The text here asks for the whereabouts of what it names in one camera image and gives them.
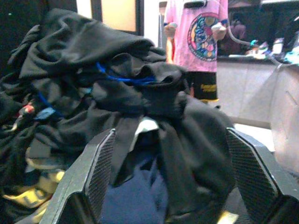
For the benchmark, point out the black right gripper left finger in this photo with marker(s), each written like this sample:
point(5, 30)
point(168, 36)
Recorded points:
point(77, 182)

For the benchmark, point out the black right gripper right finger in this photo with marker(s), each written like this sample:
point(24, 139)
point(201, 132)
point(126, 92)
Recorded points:
point(259, 175)

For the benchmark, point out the person left hand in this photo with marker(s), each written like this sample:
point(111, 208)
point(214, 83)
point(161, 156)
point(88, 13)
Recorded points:
point(219, 32)

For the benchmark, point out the person right hand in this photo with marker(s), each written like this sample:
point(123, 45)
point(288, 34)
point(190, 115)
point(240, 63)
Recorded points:
point(170, 31)

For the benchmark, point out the black garment with yellow print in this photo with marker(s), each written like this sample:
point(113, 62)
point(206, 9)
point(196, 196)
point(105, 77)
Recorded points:
point(30, 198)

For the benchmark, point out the navy blue garment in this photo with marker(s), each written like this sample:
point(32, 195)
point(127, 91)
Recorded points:
point(133, 198)

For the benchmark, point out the grey counter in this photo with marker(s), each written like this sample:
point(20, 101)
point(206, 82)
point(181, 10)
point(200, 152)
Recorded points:
point(245, 91)

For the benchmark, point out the black garment with colourful print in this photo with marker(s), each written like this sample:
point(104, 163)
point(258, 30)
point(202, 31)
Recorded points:
point(21, 112)

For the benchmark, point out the person in pink T-shirt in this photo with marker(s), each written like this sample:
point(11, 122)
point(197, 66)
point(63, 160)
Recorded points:
point(187, 46)

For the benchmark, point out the dark framed door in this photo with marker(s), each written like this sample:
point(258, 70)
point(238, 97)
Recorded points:
point(116, 14)

